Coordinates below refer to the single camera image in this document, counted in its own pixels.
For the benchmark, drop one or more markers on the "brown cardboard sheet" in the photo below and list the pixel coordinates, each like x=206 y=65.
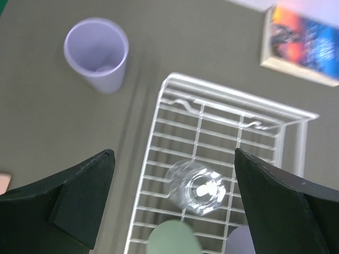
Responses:
x=5 y=180

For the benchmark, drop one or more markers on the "clear glass cup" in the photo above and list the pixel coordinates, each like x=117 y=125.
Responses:
x=195 y=187

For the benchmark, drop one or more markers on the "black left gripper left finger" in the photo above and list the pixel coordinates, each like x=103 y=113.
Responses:
x=61 y=213

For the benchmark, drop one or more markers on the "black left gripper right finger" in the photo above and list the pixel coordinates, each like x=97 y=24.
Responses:
x=286 y=213

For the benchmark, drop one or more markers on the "tall green cup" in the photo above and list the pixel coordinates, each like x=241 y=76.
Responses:
x=173 y=236

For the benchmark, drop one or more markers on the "short purple cup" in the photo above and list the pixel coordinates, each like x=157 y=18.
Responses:
x=240 y=242

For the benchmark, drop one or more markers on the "tall purple cup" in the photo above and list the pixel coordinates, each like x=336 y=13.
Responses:
x=97 y=49

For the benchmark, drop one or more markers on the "white wire dish rack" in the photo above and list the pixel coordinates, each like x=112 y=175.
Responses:
x=205 y=122

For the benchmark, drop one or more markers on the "paperback book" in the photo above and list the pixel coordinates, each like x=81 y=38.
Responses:
x=299 y=46

